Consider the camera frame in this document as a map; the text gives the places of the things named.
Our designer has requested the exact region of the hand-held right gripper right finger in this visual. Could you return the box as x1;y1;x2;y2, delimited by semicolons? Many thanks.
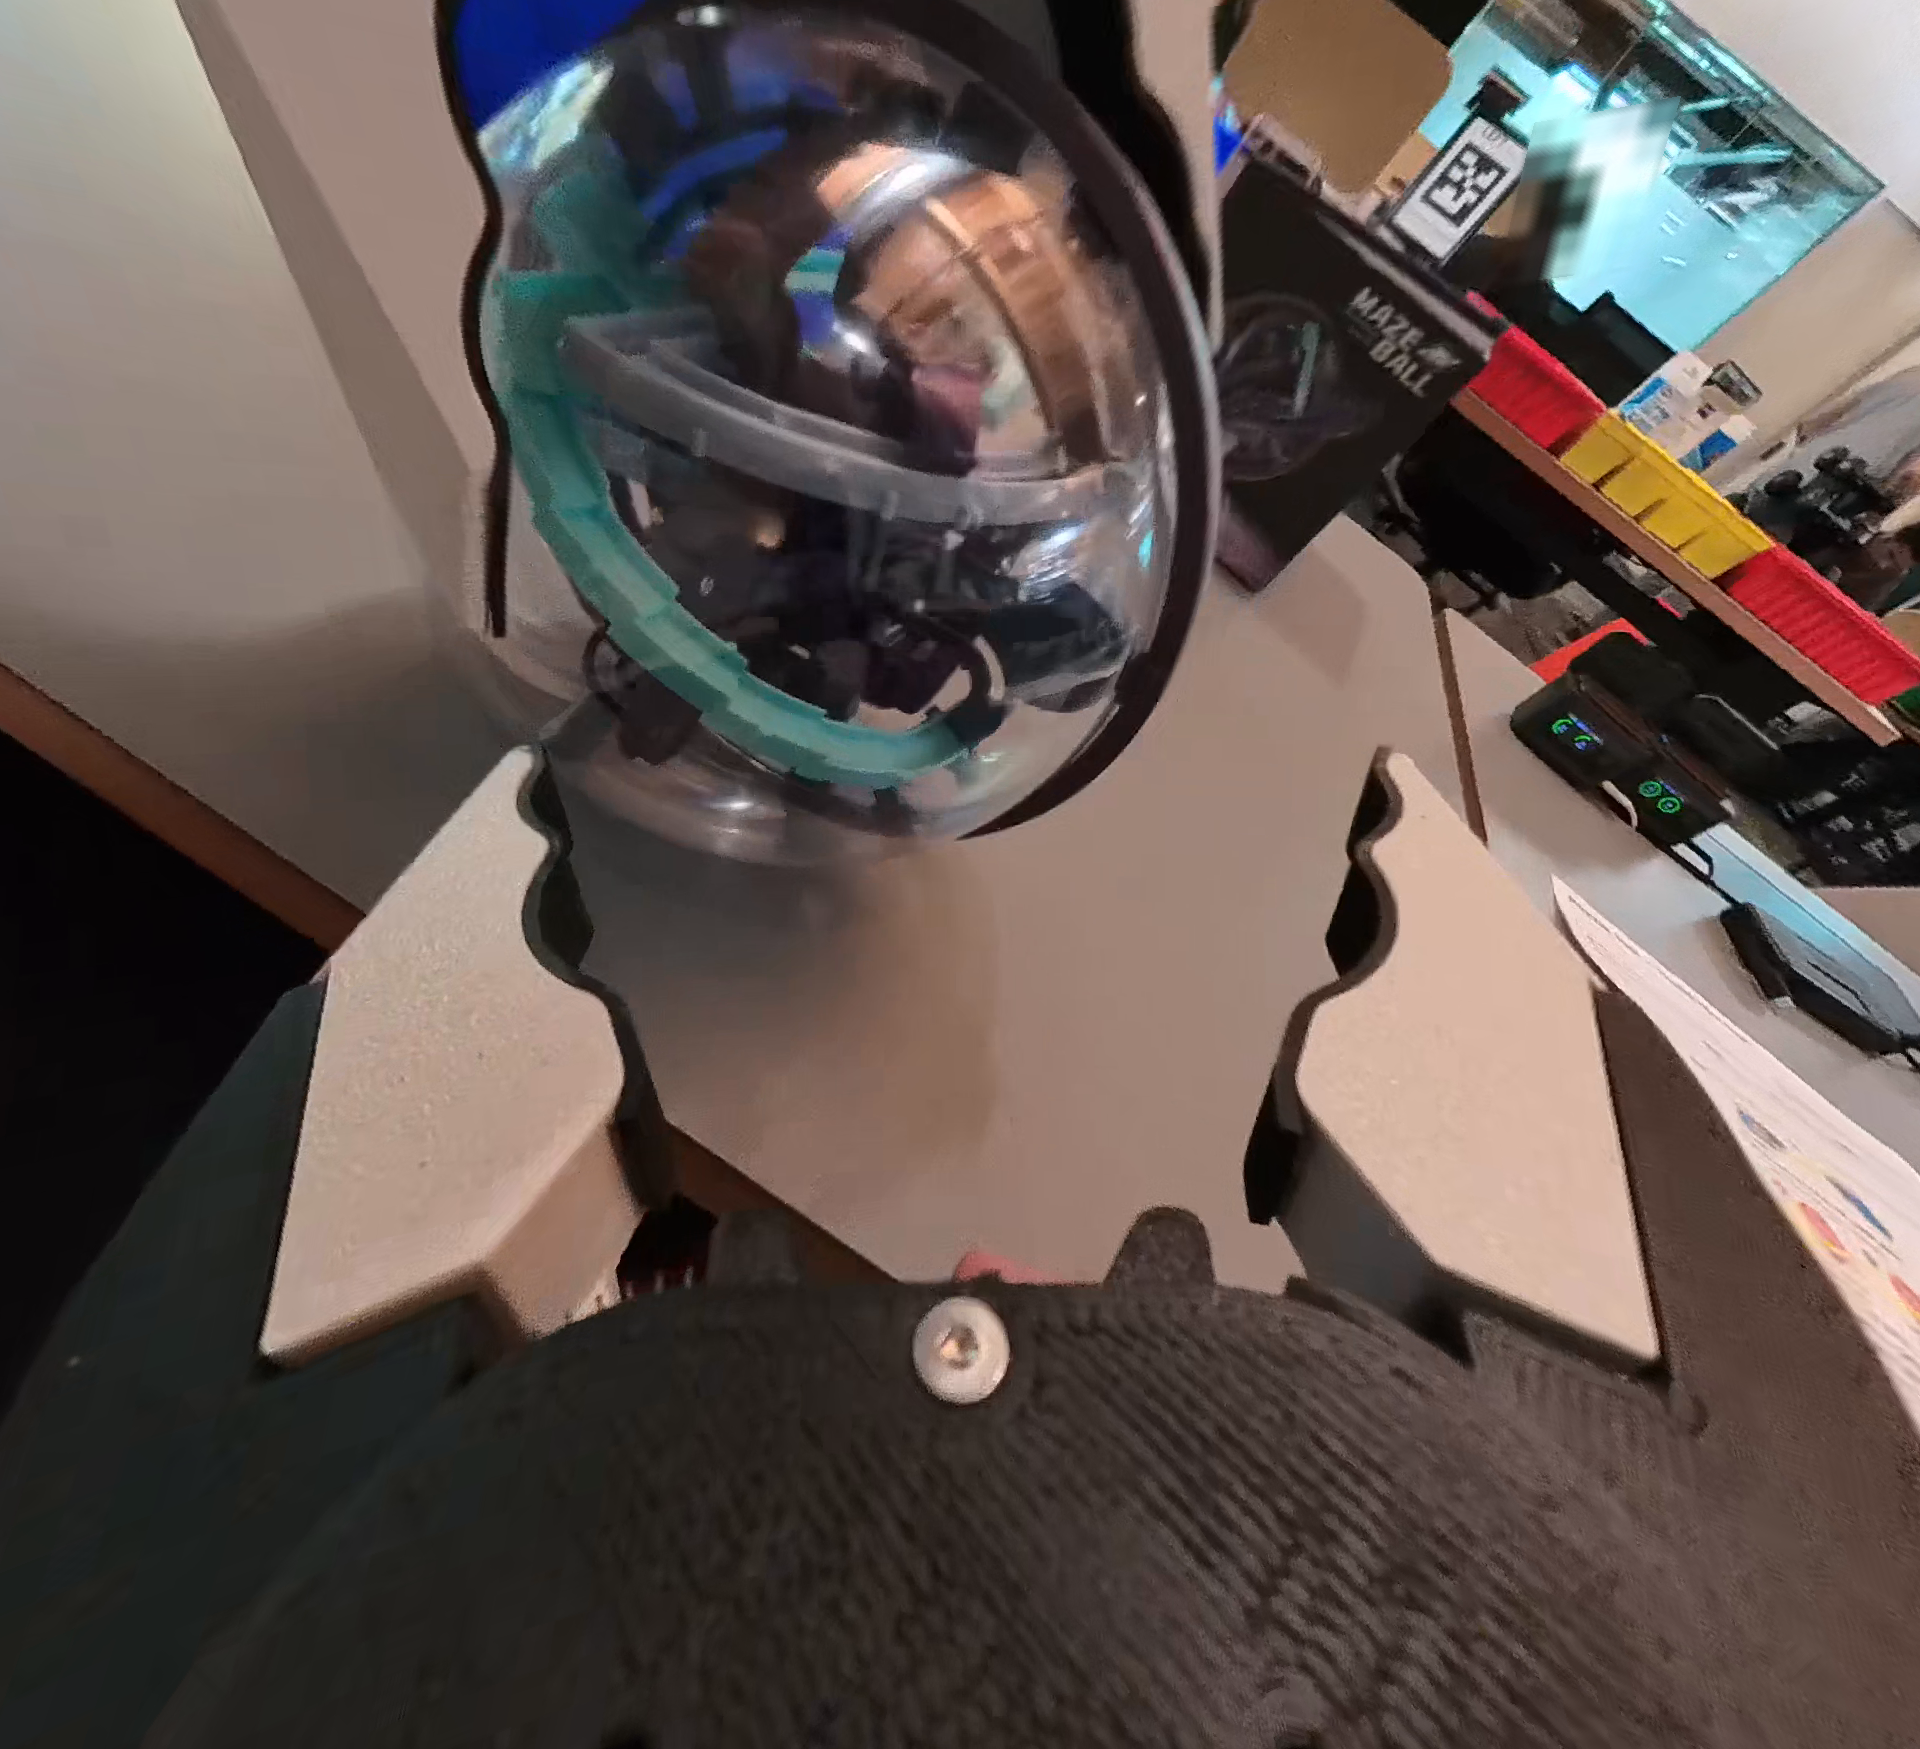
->
1248;751;1668;1380

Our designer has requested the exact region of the row of red yellow bins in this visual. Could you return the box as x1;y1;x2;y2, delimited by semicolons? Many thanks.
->
1446;391;1915;751

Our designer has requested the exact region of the yellow storage bin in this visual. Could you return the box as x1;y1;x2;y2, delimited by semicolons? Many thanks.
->
1559;409;1668;488
1635;467;1775;585

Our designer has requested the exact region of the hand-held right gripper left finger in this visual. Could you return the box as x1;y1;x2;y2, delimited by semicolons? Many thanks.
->
260;744;671;1371

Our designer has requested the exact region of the black white marker tag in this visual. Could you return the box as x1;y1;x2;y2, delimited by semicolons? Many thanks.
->
1387;80;1526;270

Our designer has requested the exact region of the clear plastic maze ball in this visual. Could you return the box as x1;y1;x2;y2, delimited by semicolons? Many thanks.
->
467;0;1217;869

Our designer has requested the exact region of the black power bank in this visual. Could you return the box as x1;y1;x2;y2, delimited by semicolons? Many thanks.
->
1510;672;1738;855

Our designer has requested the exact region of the printed paper sheet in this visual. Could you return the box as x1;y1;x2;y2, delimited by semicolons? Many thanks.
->
1551;874;1920;1398

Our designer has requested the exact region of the white blue packet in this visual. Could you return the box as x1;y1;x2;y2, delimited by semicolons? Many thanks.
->
1618;353;1759;474

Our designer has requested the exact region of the tan rounded panel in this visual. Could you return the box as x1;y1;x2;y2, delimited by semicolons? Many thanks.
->
1225;0;1463;196

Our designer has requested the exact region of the red storage bin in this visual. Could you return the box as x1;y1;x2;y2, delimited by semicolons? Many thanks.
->
1725;546;1920;700
1463;323;1610;454

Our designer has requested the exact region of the black cardboard toy box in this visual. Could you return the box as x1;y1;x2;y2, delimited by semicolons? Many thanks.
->
1210;151;1505;586

